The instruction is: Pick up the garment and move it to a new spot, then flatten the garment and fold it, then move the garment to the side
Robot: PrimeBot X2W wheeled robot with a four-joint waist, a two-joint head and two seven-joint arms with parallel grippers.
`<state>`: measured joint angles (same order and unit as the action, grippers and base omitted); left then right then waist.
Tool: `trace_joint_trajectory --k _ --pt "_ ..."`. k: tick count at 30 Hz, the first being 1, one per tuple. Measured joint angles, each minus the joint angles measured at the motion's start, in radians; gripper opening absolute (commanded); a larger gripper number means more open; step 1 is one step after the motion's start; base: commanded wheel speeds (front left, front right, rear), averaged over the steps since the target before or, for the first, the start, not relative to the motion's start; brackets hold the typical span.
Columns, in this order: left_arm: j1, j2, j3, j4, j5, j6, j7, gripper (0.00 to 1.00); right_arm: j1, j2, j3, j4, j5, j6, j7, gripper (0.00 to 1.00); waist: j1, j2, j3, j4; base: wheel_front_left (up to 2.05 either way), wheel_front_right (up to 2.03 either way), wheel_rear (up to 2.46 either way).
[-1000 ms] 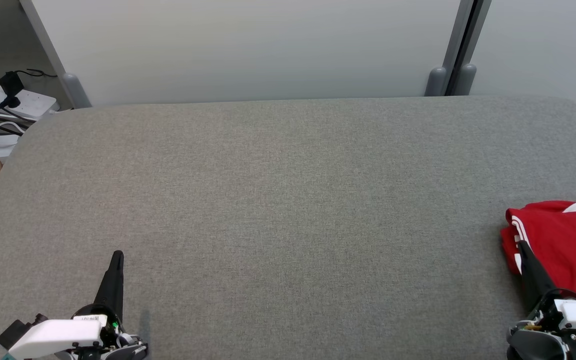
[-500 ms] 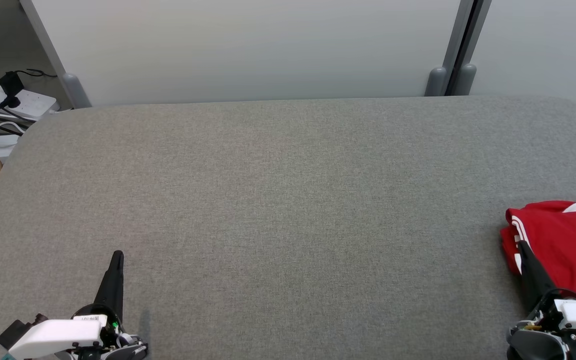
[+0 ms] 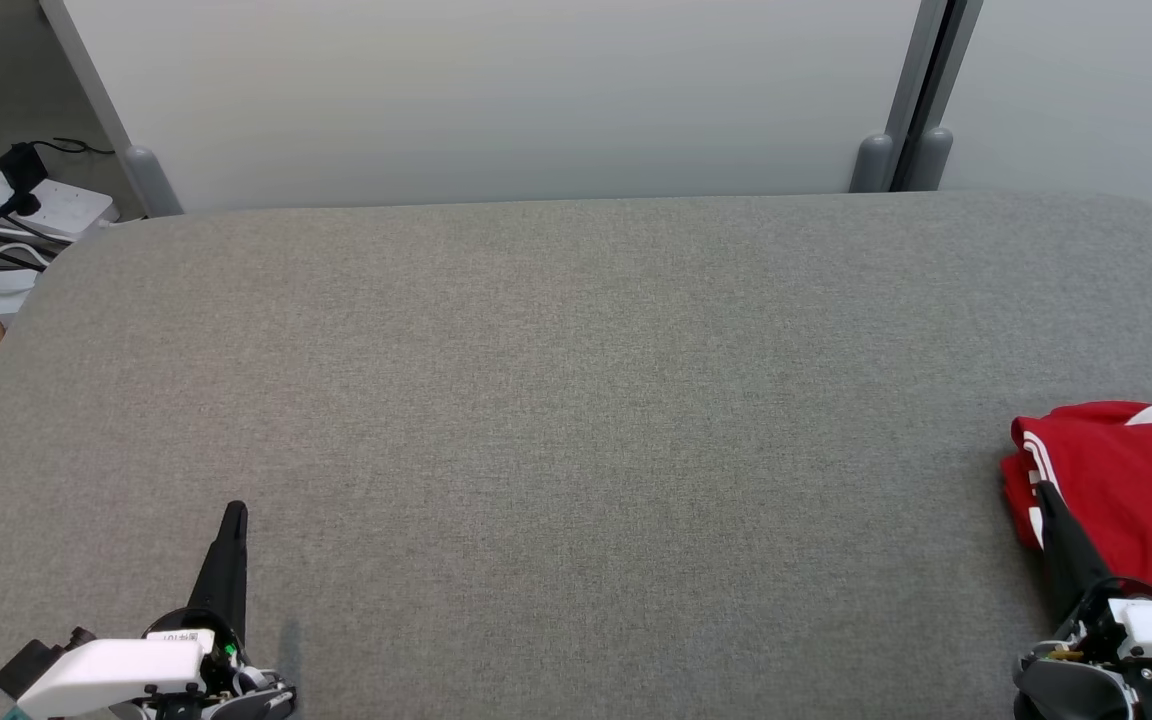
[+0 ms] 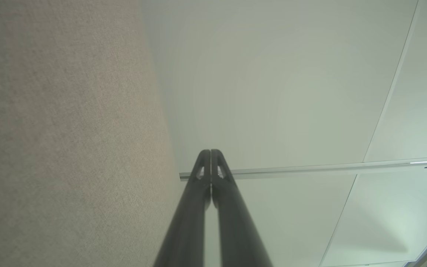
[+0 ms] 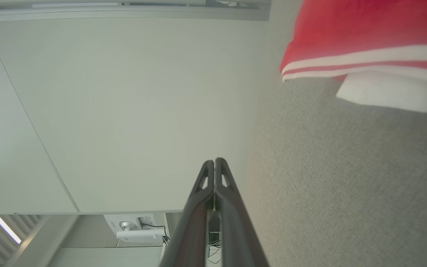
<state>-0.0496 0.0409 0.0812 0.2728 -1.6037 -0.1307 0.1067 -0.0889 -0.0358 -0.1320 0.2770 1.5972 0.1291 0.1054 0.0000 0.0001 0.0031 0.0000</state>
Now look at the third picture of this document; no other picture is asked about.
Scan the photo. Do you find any thin black adapter cable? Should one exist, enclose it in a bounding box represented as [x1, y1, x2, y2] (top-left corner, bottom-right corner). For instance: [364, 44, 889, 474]
[31, 137, 117, 157]

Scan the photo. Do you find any red white basketball jersey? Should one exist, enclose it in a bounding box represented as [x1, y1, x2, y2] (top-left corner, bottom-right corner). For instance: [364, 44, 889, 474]
[1010, 400, 1152, 604]

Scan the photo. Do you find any black power adapter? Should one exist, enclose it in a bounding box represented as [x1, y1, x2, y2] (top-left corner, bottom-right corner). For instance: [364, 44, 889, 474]
[0, 142, 50, 196]

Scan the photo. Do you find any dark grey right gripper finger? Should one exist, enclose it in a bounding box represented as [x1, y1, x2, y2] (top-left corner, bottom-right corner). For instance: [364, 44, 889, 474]
[1036, 479, 1117, 623]

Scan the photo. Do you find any white power strip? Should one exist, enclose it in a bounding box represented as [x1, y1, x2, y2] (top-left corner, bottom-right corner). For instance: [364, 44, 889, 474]
[0, 172, 122, 241]

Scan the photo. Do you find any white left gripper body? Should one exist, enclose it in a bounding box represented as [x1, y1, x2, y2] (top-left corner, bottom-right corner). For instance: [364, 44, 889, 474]
[16, 608, 242, 719]

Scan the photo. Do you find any white power cable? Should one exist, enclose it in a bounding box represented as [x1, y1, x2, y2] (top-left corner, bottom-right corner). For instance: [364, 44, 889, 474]
[0, 200, 72, 271]

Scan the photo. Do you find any grey partition post with foot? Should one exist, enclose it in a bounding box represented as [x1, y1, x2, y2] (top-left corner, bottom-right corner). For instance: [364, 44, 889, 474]
[849, 0, 949, 194]
[894, 0, 985, 193]
[39, 0, 184, 218]

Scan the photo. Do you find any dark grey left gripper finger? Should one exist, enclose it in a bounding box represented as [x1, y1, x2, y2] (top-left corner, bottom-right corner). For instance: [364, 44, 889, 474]
[186, 501, 249, 641]

